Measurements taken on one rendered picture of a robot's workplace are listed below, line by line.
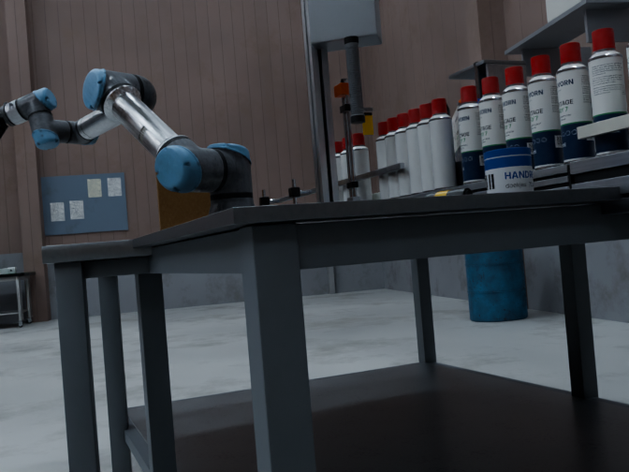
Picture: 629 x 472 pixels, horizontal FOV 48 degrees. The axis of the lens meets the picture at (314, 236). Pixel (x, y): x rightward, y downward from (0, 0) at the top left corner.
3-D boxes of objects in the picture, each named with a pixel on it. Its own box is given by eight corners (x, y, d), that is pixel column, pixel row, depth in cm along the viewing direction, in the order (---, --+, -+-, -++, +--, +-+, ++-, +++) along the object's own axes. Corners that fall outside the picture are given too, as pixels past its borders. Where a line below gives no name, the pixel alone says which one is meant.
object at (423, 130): (449, 191, 162) (442, 102, 163) (430, 192, 160) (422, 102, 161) (437, 193, 167) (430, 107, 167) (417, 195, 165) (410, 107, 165)
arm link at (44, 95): (48, 105, 227) (41, 81, 229) (18, 118, 228) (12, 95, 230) (61, 112, 235) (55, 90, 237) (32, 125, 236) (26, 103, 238)
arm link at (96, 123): (170, 73, 216) (85, 121, 247) (140, 68, 207) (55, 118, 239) (177, 110, 215) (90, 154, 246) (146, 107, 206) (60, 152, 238)
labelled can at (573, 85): (603, 161, 119) (592, 40, 119) (578, 162, 117) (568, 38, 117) (580, 166, 124) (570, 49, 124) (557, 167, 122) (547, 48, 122)
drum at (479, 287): (539, 317, 635) (532, 229, 636) (483, 324, 625) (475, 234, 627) (512, 314, 687) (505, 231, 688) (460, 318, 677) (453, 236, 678)
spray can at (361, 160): (376, 205, 197) (370, 131, 197) (359, 206, 195) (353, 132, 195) (368, 207, 201) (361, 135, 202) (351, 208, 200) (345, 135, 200)
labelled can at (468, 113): (494, 183, 147) (485, 83, 147) (473, 184, 145) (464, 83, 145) (479, 185, 152) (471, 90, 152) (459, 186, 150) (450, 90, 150)
